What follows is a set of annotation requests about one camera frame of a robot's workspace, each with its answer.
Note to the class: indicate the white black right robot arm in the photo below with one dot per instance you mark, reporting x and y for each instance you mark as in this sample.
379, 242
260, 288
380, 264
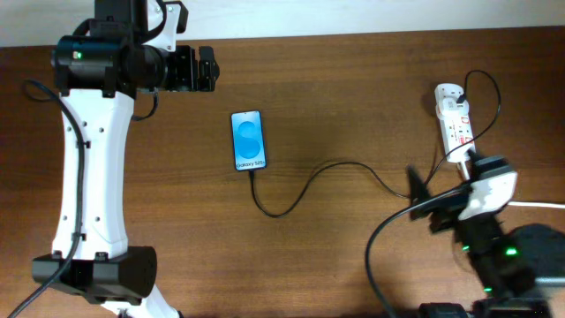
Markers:
480, 232

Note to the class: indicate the white USB charger plug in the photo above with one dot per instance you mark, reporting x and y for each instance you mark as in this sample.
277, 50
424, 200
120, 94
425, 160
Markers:
447, 107

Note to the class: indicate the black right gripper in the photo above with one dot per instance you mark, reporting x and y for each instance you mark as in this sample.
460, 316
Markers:
453, 224

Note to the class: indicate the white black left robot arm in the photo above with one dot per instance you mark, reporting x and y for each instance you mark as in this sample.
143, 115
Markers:
127, 47

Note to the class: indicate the blue Samsung Galaxy smartphone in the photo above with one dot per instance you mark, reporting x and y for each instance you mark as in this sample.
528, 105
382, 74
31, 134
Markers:
248, 141

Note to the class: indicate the white power strip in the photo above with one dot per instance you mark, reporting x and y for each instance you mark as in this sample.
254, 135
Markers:
456, 132

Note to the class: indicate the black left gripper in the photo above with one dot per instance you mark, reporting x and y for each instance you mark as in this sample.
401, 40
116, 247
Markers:
186, 79

